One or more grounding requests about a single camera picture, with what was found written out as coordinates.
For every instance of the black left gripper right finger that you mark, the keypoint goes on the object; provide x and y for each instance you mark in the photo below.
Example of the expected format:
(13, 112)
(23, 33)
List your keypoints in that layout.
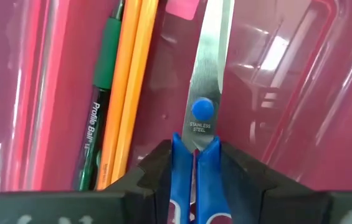
(256, 193)

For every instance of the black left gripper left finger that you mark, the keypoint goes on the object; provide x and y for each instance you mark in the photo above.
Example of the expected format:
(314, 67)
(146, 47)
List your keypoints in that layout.
(150, 186)

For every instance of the orange wooden pencil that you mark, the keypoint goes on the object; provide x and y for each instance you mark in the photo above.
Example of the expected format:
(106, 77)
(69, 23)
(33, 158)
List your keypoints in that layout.
(136, 93)
(121, 93)

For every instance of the green ballpoint pen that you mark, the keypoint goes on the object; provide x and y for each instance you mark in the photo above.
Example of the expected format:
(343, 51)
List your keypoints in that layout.
(107, 62)

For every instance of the pink translucent pencil case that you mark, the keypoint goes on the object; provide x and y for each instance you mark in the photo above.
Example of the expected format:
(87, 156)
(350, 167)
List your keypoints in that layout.
(288, 93)

